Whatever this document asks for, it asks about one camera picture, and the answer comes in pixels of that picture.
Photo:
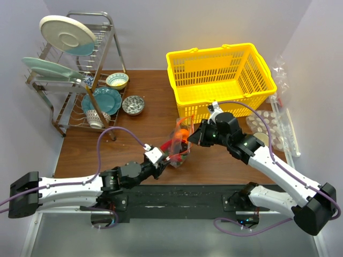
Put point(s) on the clear zip top bag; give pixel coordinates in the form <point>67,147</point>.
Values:
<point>186,123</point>

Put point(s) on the metal dish rack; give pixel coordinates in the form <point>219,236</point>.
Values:
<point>63,96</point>

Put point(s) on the white and blue plate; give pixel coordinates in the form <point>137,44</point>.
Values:
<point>68,35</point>

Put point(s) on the aluminium rail frame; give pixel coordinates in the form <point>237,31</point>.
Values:
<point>74,231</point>

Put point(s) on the cream ceramic mug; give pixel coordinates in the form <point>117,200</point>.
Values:
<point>262,137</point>

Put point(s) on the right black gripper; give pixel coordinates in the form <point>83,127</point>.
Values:
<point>199,136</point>

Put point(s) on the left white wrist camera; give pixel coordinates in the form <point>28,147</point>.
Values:
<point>154,155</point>

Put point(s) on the yellow plastic basket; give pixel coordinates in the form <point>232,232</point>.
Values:
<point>232,75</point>

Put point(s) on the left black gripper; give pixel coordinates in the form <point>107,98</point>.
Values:
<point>158,167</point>

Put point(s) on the blue patterned small dish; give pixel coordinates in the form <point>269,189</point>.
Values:
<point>88,80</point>

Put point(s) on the clear plastic bag pile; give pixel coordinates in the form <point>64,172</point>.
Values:
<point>282,99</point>

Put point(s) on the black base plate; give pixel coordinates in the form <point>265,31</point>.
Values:
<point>175,202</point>

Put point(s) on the teal patterned bowl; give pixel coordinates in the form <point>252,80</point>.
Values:
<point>117,81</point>

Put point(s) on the pale green plate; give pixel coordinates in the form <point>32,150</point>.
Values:
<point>50,69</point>

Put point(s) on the dark floral bowl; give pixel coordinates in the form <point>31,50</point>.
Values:
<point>133,105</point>

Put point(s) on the patterned cup in rack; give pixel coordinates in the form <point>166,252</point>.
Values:
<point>94,119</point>

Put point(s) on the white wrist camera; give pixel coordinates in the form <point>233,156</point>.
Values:
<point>154,155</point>
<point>214,110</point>

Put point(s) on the teal scalloped plate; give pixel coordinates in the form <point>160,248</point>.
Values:
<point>109,100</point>

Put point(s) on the orange fruit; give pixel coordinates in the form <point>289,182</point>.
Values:
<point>183,135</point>

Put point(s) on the polka dot plastic bag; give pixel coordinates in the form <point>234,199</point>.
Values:
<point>267,124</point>

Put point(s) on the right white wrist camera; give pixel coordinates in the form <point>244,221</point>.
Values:
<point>214,110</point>

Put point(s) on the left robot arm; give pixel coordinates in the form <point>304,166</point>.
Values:
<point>32,193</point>

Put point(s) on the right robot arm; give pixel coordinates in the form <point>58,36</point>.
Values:
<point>306,202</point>

